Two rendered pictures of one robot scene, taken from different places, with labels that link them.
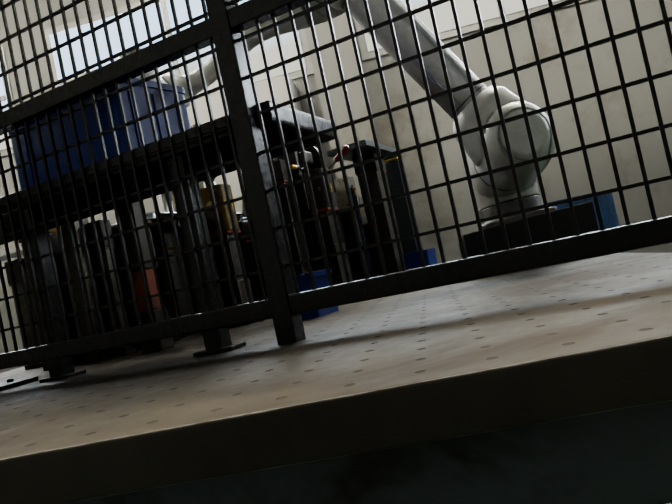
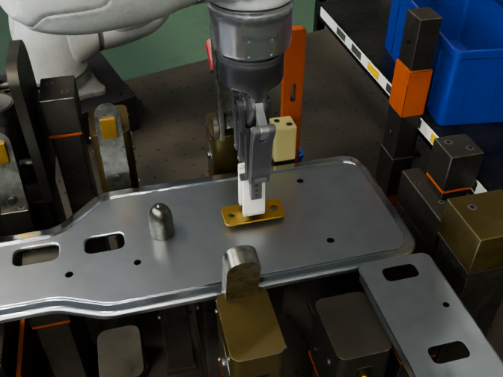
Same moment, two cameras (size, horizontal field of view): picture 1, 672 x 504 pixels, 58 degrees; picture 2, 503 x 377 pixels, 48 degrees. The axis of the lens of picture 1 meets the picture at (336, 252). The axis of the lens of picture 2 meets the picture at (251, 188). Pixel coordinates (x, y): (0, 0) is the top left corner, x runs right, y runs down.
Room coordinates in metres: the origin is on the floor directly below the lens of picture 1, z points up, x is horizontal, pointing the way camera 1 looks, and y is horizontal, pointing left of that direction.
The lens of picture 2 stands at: (1.95, 0.87, 1.53)
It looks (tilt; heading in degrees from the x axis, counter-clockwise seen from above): 40 degrees down; 231
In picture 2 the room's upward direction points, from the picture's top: straight up
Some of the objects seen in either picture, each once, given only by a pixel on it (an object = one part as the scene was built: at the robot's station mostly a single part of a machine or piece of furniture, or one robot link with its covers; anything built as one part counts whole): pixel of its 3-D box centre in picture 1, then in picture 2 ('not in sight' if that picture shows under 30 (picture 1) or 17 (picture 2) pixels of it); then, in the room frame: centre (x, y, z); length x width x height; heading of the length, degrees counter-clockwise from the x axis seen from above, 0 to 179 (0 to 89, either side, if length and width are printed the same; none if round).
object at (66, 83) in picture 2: (288, 235); (84, 196); (1.72, 0.12, 0.91); 0.07 x 0.05 x 0.42; 66
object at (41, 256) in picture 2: (239, 271); (64, 327); (1.85, 0.30, 0.84); 0.12 x 0.05 x 0.29; 66
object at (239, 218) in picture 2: not in sight; (252, 209); (1.59, 0.42, 1.01); 0.08 x 0.04 x 0.01; 156
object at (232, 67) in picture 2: not in sight; (251, 84); (1.59, 0.41, 1.21); 0.08 x 0.07 x 0.09; 66
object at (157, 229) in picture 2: not in sight; (161, 223); (1.70, 0.36, 1.02); 0.03 x 0.03 x 0.07
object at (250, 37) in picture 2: not in sight; (250, 23); (1.59, 0.41, 1.28); 0.09 x 0.09 x 0.06
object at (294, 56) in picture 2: not in sight; (287, 168); (1.43, 0.32, 0.95); 0.03 x 0.01 x 0.50; 156
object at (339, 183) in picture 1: (353, 234); not in sight; (2.24, -0.08, 0.90); 0.13 x 0.08 x 0.41; 66
